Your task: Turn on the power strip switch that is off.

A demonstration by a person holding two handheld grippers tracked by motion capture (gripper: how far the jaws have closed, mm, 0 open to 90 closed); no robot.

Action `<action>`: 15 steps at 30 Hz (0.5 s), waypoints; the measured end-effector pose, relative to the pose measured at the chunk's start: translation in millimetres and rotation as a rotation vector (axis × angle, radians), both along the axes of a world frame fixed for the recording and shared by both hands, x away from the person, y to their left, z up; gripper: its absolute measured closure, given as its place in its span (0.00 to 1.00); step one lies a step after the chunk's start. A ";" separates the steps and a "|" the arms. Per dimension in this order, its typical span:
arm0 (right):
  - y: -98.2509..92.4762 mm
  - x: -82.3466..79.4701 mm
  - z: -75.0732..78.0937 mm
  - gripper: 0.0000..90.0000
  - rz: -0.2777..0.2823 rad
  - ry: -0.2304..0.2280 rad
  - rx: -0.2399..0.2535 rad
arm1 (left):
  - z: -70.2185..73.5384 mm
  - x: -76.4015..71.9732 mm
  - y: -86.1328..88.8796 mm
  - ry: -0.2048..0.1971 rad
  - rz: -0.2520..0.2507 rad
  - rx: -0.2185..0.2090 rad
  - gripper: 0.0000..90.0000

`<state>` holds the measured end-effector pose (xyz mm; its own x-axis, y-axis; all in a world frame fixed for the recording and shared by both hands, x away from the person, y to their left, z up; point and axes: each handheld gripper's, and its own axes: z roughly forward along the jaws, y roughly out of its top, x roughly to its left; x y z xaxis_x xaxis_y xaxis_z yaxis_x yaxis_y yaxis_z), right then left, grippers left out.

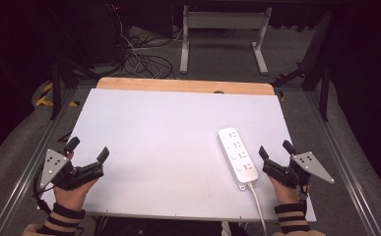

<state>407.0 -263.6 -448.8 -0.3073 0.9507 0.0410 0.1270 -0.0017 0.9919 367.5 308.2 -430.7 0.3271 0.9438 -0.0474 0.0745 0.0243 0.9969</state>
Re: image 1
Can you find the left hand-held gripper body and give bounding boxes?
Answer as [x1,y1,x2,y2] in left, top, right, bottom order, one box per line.
[39,148,105,192]

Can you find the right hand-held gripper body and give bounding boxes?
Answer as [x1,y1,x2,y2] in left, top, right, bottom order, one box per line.
[262,150,337,190]

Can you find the white power strip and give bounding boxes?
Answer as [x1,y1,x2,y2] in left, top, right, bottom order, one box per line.
[217,126,260,192]

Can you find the person's right hand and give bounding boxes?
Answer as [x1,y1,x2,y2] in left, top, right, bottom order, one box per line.
[268,174,303,207]

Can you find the yellow black hazard tape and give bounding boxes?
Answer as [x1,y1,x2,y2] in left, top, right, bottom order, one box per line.
[34,82,81,108]

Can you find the black metal stand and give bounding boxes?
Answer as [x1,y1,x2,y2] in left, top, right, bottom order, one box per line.
[44,6,97,121]
[271,9,334,123]

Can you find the white power strip cable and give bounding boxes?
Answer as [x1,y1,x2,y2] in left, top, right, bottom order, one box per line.
[246,181,269,236]

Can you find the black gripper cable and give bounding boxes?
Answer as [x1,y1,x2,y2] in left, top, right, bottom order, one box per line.
[32,165,55,215]

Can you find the aluminium floor rail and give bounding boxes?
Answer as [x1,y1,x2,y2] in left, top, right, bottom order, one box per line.
[0,88,78,236]
[304,89,381,236]

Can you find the tangle of black floor cables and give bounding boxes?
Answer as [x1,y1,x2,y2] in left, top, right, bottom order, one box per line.
[110,3,186,81]

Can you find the white metal table frame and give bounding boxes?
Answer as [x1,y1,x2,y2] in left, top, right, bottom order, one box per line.
[178,4,274,76]

